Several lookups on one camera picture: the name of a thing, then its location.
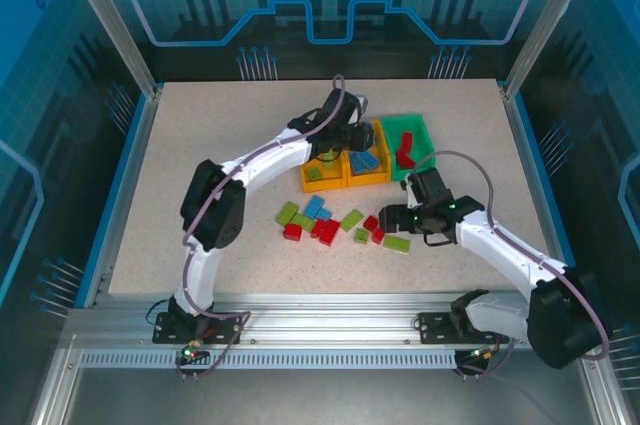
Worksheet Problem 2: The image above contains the long blue lego brick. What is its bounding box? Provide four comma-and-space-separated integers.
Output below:
352, 150, 380, 172

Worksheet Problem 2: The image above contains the yellow plastic bin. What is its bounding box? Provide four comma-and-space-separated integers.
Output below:
298, 144, 350, 195
343, 117, 395, 189

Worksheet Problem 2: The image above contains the green plastic bin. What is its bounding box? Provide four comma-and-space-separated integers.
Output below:
380, 113, 437, 184

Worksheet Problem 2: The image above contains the large red lego block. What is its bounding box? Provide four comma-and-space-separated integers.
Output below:
310, 218, 342, 247

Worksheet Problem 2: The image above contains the small connector board with light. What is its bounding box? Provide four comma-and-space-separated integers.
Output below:
462, 342, 503, 364
180, 339, 210, 365

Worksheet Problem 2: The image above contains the metal bottom panel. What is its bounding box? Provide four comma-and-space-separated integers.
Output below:
64, 368, 596, 425

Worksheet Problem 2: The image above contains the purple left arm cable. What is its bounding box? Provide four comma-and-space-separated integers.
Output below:
174, 73, 351, 382

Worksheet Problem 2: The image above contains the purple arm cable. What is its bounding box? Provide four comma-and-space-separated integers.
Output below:
174, 73, 351, 382
412, 150, 612, 382

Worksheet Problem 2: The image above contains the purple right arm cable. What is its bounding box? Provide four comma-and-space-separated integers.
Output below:
412, 150, 612, 382

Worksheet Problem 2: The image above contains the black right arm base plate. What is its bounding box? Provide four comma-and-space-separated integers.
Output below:
416, 311, 510, 346

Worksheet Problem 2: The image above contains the aluminium front rail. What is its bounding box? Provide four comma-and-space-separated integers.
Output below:
64, 292, 604, 352

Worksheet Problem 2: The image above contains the aluminium side rail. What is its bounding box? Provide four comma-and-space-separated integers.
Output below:
499, 79, 591, 309
82, 87, 164, 309

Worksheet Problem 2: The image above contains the slotted grey cable duct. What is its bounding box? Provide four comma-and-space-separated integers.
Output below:
77, 350, 461, 371

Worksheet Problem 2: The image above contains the aluminium frame post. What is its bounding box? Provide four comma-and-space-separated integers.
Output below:
55, 0, 165, 101
501, 0, 604, 101

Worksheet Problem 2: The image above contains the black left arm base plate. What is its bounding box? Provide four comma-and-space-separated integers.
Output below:
151, 311, 245, 346

